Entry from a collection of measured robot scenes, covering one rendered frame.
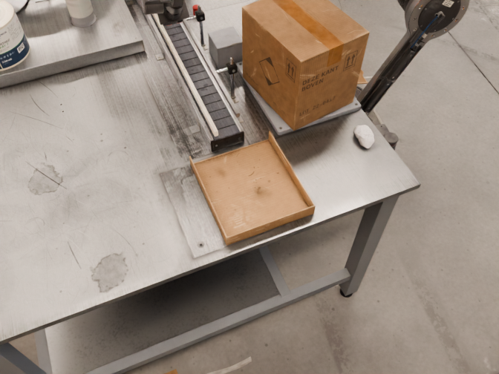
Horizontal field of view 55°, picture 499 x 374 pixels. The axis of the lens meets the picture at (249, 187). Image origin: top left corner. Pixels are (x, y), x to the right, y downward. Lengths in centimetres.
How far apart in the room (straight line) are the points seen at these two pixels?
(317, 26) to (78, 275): 94
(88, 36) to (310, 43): 86
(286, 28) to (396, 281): 127
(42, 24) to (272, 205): 114
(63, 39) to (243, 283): 112
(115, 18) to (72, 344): 121
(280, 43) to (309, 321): 119
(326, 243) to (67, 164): 124
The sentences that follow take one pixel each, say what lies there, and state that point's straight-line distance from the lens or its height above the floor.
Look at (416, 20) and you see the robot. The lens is 200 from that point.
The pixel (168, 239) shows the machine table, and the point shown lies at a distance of 130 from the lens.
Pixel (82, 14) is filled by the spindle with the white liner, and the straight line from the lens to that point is 191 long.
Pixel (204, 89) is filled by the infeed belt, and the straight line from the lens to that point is 159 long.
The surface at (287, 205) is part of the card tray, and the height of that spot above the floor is 83.
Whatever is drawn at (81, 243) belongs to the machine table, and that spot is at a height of 83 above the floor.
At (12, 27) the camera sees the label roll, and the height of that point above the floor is 100.
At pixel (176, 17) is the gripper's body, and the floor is 100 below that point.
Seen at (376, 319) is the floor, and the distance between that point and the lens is 214.
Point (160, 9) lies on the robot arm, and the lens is 161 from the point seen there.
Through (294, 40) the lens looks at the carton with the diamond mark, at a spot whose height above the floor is 112.
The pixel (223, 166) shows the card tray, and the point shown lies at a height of 83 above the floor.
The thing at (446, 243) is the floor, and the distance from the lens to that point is 241.
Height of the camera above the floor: 194
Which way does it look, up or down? 54 degrees down
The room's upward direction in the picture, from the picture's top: straight up
